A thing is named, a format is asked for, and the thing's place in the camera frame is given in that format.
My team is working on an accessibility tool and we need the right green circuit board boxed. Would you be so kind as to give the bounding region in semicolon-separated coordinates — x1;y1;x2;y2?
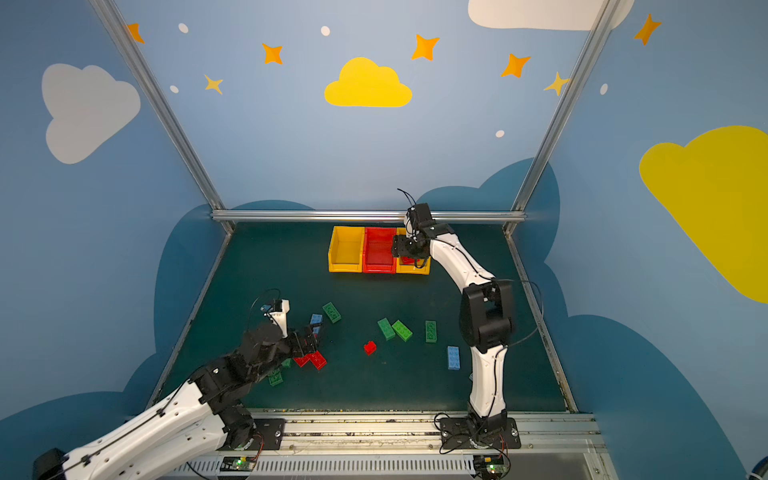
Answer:
472;455;509;480

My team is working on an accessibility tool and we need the dark green lego brick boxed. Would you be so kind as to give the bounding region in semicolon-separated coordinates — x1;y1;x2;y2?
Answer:
424;320;438;344

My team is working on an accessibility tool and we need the aluminium frame post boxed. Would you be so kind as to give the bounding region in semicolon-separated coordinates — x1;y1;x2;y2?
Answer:
503;0;621;240
89;0;225;212

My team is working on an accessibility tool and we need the green circuit board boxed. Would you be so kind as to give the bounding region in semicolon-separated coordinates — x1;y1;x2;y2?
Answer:
472;455;509;480
219;456;256;472

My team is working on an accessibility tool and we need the small red lego brick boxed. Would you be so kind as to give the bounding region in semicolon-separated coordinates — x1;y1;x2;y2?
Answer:
364;341;377;356

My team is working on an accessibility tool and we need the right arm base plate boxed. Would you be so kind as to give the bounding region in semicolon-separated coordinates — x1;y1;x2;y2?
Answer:
433;416;522;454

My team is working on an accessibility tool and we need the bright green lego brick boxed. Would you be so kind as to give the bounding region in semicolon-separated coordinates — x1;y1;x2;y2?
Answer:
392;320;413;342

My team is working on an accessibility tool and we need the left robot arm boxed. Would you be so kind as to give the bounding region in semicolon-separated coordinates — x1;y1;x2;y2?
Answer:
32;323;318;479

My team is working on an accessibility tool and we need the light blue lego brick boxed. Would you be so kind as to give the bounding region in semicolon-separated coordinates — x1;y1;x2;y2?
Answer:
310;314;323;336

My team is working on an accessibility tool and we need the red lego brick pair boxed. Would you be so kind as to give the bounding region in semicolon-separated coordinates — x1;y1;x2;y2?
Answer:
294;351;327;370

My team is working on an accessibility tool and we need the yellow plastic bin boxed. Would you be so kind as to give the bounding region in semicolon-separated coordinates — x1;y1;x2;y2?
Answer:
328;226;365;273
392;227;431;275

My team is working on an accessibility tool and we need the green lego plate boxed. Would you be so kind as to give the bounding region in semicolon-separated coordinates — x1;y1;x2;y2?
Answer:
268;370;283;387

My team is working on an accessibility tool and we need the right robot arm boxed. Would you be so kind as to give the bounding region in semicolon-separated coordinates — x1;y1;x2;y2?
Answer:
392;203;515;436

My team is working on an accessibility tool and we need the left aluminium frame post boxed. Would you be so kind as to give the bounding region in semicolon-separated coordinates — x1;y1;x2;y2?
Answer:
89;0;225;212

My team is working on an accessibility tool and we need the left yellow plastic bin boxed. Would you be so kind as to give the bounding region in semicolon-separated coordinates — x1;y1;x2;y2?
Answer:
328;226;365;273

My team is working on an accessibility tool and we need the red plastic bin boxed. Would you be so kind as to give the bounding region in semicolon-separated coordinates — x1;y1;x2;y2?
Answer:
363;227;397;274

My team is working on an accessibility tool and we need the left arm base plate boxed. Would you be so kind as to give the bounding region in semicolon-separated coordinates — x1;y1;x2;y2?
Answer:
222;418;286;451

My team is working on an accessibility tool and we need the back aluminium frame rail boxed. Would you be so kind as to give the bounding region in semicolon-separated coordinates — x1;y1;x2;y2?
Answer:
211;209;526;224

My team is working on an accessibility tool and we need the left green circuit board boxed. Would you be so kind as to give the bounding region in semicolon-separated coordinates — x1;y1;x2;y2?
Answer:
219;456;256;472

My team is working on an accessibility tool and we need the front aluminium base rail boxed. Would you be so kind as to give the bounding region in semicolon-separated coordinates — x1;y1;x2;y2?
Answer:
113;410;619;480

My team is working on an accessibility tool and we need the right yellow plastic bin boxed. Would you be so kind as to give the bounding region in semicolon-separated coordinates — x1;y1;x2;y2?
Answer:
392;227;431;275

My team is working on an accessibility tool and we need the right aluminium frame post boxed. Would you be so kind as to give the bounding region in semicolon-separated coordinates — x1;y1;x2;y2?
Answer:
503;0;621;240

